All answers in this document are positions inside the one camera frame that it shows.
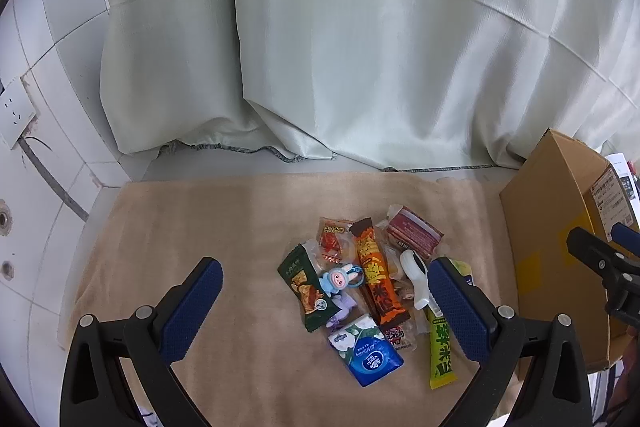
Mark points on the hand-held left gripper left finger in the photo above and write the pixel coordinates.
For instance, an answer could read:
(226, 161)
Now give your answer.
(192, 307)

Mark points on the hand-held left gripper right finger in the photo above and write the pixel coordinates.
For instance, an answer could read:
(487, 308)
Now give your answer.
(457, 312)

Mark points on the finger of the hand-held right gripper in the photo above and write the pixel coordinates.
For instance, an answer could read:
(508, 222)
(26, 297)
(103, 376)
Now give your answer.
(595, 257)
(625, 234)

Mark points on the brown cardboard box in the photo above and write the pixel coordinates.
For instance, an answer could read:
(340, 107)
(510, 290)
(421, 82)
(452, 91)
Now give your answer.
(540, 217)

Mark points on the yellow green snack stick packet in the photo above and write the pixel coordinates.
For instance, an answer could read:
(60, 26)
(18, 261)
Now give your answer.
(442, 357)

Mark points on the white plastic gadget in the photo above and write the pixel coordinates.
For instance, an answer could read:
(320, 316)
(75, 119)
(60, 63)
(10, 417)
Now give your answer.
(412, 274)

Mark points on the white paper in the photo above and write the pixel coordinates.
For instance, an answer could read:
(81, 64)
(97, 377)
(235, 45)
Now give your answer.
(617, 162)

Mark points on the orange brown snack bar packet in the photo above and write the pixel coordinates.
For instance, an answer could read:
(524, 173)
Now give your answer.
(375, 277)

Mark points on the beige towel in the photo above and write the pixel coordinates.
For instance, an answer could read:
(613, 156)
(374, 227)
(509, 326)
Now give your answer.
(200, 217)

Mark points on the maroon biscuit packet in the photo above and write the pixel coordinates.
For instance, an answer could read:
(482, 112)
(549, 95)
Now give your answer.
(412, 232)

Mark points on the blue tissue pack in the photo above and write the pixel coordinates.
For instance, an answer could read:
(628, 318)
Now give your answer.
(370, 357)

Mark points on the dark green snack packet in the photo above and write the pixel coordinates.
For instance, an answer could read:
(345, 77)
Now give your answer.
(300, 287)

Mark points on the orange clear snack packet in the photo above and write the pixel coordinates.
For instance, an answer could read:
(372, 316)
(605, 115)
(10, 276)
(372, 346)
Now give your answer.
(332, 239)

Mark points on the pale green curtain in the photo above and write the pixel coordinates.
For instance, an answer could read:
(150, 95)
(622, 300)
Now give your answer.
(400, 32)
(165, 32)

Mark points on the round wall fitting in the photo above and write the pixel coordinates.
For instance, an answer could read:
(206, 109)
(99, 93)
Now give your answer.
(6, 270)
(5, 219)

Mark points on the white wall socket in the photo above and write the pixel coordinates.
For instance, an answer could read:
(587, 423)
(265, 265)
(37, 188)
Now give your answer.
(15, 112)

